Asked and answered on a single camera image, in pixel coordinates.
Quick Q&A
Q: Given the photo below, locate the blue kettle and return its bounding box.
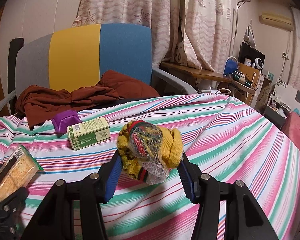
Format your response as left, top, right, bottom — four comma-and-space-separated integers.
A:
223, 56, 238, 76

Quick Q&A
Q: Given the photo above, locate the cracker packet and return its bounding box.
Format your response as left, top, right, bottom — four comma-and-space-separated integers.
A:
0, 145, 44, 203

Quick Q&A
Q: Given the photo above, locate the air conditioner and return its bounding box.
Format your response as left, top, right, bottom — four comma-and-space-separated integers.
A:
259, 12, 294, 31

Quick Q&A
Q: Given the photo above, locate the dark red garment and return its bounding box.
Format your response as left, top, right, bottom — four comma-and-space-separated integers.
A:
15, 70, 159, 129

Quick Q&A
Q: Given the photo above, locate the wooden desk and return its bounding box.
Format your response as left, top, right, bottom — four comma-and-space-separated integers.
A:
159, 62, 257, 106

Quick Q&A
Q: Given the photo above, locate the purple pouch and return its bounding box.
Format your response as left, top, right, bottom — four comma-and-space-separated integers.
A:
51, 109, 82, 134

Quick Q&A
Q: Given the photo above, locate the striped bed sheet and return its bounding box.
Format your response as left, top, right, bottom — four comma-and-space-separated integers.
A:
0, 94, 300, 239

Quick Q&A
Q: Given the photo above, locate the tricolour chair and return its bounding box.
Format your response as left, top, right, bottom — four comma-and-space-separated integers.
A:
0, 23, 196, 111

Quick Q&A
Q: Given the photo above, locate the patterned curtain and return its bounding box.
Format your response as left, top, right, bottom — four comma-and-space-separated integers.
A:
73, 0, 232, 74

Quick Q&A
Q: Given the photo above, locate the green white medicine box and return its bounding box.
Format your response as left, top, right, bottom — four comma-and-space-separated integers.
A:
67, 117, 110, 151

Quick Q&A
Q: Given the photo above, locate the yellow patterned sock ball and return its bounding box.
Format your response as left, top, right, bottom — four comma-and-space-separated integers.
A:
116, 120, 184, 185

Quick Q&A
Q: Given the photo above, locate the red quilt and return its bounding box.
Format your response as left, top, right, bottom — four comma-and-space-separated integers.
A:
281, 112, 300, 150

